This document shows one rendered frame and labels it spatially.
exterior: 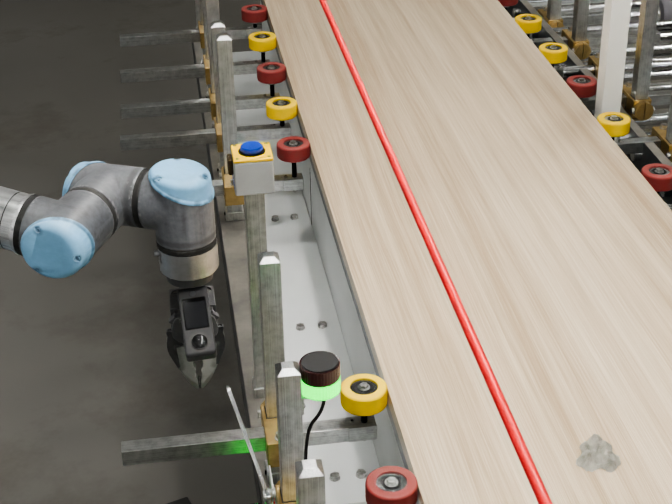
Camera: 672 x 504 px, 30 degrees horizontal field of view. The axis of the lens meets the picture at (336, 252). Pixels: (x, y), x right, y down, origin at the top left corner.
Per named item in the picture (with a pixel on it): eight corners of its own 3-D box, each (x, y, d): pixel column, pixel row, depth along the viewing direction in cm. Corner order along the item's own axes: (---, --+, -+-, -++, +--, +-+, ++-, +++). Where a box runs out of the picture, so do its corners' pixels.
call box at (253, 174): (235, 200, 221) (233, 160, 218) (232, 183, 227) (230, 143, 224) (275, 197, 222) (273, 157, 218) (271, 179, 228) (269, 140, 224)
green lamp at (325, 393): (302, 402, 183) (302, 390, 182) (297, 378, 188) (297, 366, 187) (343, 398, 183) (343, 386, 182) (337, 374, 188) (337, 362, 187)
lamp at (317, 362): (305, 490, 191) (301, 374, 180) (300, 467, 196) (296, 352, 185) (343, 486, 192) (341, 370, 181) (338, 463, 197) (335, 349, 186)
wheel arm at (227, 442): (123, 470, 212) (120, 450, 210) (123, 458, 215) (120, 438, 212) (377, 443, 217) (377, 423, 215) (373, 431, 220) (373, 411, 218)
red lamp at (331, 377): (302, 388, 181) (301, 376, 180) (297, 365, 187) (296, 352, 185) (343, 384, 182) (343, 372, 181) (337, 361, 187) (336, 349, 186)
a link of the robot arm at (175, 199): (159, 151, 188) (221, 158, 186) (166, 224, 195) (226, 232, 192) (133, 178, 181) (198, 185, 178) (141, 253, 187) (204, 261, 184)
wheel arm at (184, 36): (120, 50, 383) (119, 36, 381) (120, 46, 386) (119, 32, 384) (262, 40, 388) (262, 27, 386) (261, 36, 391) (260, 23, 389)
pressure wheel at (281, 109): (298, 134, 329) (296, 94, 324) (299, 147, 322) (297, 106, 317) (267, 135, 329) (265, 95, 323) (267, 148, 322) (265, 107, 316)
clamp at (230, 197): (223, 206, 299) (221, 187, 296) (219, 181, 310) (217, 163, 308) (249, 204, 299) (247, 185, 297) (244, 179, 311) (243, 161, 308)
